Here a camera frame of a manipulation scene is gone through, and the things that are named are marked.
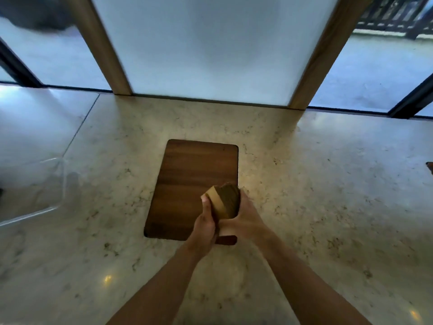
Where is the wooden window post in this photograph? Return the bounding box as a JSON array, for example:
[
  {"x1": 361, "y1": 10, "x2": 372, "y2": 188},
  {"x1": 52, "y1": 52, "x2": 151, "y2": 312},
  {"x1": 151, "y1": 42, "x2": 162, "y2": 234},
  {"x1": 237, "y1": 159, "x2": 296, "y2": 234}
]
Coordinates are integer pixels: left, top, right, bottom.
[
  {"x1": 64, "y1": 0, "x2": 133, "y2": 96},
  {"x1": 288, "y1": 0, "x2": 375, "y2": 111}
]

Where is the person's left hand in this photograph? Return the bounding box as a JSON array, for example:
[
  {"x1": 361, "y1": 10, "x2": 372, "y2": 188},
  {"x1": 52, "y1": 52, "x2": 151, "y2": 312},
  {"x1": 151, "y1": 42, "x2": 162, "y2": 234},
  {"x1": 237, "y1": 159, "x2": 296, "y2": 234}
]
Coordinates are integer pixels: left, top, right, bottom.
[{"x1": 187, "y1": 194, "x2": 220, "y2": 258}]

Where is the dark wooden cutting board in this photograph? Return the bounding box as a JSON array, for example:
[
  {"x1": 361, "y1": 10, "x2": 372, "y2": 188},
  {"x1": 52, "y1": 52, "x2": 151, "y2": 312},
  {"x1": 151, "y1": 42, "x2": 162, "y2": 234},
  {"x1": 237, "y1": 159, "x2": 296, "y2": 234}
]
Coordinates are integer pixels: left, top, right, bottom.
[{"x1": 144, "y1": 139, "x2": 239, "y2": 246}]

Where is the black outdoor railing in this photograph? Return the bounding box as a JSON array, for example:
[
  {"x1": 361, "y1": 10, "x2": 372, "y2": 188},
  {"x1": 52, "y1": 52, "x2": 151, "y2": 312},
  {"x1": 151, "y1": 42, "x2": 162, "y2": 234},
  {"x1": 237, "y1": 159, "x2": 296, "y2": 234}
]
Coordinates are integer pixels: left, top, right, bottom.
[{"x1": 353, "y1": 0, "x2": 433, "y2": 40}]

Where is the person's right forearm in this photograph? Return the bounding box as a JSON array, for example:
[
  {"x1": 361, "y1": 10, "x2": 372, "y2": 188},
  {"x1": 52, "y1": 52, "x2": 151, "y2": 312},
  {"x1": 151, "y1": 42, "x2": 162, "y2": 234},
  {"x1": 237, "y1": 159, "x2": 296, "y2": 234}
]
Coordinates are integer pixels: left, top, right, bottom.
[{"x1": 255, "y1": 230, "x2": 373, "y2": 325}]

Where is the person's right hand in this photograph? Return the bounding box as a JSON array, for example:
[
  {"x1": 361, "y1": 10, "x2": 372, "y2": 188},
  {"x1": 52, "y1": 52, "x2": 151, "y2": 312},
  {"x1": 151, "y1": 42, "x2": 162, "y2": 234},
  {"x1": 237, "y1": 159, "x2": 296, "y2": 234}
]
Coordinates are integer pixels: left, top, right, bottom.
[{"x1": 217, "y1": 188, "x2": 273, "y2": 249}]

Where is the person's left forearm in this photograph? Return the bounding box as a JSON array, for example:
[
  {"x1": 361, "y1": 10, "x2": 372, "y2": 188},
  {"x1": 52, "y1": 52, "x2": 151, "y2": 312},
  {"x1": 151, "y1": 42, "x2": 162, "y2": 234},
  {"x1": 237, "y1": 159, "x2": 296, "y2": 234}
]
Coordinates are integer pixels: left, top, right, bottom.
[{"x1": 106, "y1": 241, "x2": 210, "y2": 325}]

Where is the brown bread loaf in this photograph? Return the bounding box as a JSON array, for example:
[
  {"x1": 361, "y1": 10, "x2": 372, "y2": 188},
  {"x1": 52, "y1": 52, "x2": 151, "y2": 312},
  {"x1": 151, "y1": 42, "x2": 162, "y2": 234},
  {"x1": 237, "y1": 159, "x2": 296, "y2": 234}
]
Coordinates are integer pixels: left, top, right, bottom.
[{"x1": 205, "y1": 182, "x2": 241, "y2": 220}]

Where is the black window frame bar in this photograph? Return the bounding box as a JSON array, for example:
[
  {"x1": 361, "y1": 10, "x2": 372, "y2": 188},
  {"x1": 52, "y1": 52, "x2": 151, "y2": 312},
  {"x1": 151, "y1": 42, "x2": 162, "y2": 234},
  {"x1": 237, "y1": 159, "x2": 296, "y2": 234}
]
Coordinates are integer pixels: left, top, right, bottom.
[
  {"x1": 0, "y1": 38, "x2": 44, "y2": 88},
  {"x1": 388, "y1": 74, "x2": 433, "y2": 119}
]

